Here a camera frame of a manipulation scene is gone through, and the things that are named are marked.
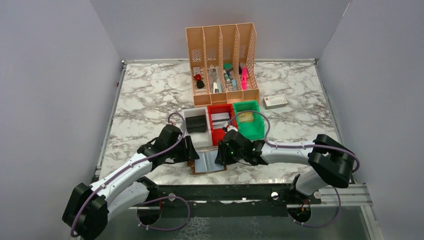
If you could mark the black metal base rail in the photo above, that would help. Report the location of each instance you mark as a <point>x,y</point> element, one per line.
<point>223,200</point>

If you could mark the gold credit card stack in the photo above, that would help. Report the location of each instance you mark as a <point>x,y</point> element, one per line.
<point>247,117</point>

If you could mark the silver VIP card stack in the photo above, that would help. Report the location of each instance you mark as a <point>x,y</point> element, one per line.
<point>219,120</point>

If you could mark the teal eraser block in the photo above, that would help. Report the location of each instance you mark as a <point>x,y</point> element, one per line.
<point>228,67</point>

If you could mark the pink marker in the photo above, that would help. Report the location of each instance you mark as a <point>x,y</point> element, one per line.
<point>244,75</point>

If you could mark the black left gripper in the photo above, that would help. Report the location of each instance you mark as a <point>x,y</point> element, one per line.
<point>190,147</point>

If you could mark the black round object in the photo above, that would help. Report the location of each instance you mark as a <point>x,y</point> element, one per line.
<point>200,84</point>

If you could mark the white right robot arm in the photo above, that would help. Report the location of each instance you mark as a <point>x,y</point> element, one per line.
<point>332,164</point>

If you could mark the white stapler tool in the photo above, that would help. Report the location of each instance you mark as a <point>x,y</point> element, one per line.
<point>215,88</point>

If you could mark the green plastic bin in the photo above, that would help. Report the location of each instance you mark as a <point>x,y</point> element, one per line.
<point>252,130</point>

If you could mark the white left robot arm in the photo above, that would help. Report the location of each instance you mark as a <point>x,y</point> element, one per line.
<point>91,207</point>

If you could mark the black card stack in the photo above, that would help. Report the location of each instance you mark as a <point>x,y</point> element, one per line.
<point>196,124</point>

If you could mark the small white label box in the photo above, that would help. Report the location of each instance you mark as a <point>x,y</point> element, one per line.
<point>275,101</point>

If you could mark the white plastic bin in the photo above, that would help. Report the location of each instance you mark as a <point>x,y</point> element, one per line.
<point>199,139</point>

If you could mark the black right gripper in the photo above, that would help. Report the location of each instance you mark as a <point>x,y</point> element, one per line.
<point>220,153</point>

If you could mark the peach plastic file organizer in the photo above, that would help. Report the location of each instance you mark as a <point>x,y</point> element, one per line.
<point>209,48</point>

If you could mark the red plastic bin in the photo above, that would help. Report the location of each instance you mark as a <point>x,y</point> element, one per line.
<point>218,134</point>

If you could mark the brown leather card holder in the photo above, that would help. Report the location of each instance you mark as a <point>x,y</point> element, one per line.
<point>205,164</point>

